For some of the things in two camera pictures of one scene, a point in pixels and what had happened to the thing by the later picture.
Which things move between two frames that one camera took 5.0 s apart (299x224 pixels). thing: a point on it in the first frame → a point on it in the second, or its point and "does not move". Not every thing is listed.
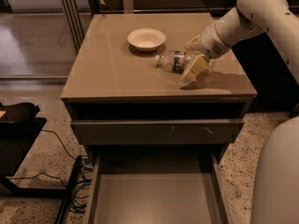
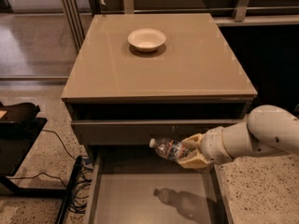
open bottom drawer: [159, 187] does not move
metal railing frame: [72, 14] does not move
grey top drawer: [159, 132] does not move
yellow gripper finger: [192, 45] → [193, 142]
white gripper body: [209, 43] → [211, 147]
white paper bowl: [146, 39] does not move
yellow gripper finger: [193, 71] → [195, 161]
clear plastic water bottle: [178, 62] → [167, 148]
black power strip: [69, 190] does not move
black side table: [16, 138] does not move
